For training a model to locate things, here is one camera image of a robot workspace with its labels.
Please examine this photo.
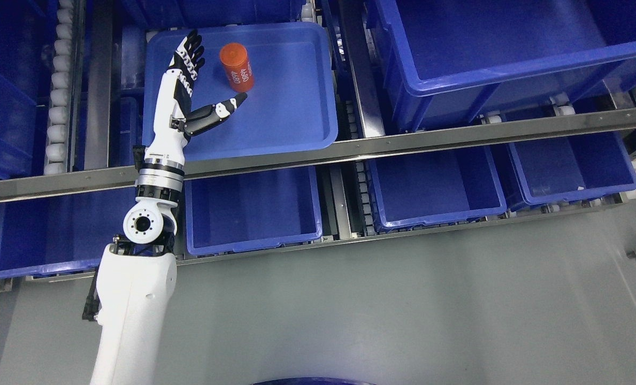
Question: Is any blue bin lower middle left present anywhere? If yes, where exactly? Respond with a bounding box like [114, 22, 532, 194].
[184, 166, 323, 256]

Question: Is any blue bin lower middle right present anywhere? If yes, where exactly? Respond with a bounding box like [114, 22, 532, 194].
[366, 146, 508, 232]

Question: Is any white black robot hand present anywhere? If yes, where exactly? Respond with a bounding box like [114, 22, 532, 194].
[143, 29, 248, 168]

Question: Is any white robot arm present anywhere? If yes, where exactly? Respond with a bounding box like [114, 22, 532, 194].
[85, 144, 185, 384]

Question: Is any shallow blue plastic tray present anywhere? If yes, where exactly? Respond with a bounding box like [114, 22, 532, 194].
[142, 22, 338, 164]

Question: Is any large blue bin top right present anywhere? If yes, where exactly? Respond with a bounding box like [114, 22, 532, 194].
[366, 1, 636, 133]

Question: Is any steel shelf front rail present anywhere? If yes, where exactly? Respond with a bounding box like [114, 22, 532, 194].
[0, 107, 636, 204]

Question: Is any blue bin upper far left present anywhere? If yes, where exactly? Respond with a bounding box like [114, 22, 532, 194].
[0, 1, 56, 180]

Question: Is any white roller conveyor track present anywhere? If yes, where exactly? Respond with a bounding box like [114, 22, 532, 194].
[42, 1, 76, 175]

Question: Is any blue bin lower far left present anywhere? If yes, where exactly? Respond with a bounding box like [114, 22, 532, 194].
[0, 188, 135, 278]

